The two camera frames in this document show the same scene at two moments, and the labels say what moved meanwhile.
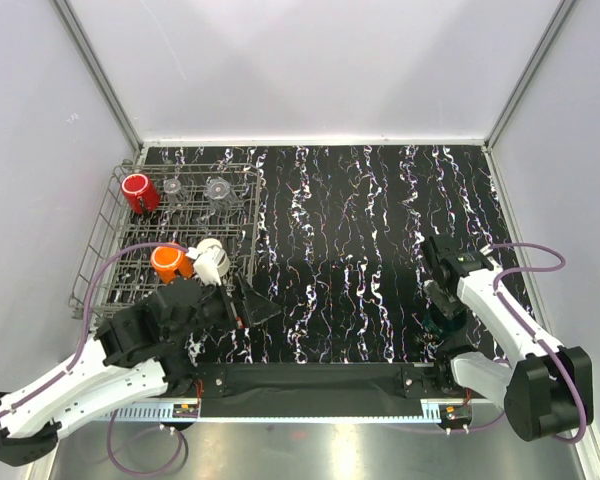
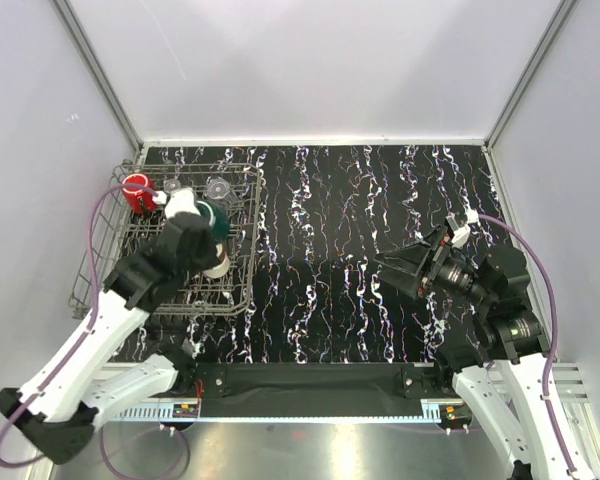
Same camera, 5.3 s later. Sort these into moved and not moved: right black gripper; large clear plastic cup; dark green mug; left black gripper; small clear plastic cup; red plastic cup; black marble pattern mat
Moved: left black gripper; dark green mug; right black gripper
Not moved: red plastic cup; large clear plastic cup; black marble pattern mat; small clear plastic cup
